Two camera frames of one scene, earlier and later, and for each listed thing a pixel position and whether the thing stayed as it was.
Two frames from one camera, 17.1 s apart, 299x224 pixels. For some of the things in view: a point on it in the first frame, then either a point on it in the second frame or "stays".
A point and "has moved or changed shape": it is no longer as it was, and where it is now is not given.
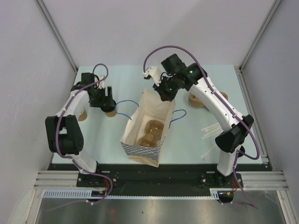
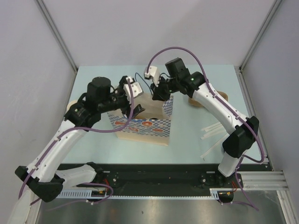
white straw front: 202,156 stays
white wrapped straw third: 213,129 stays
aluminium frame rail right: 272,179 stays
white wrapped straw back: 210,126 stays
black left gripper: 102,102 to 126,109
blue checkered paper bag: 145,134 has moved or changed shape
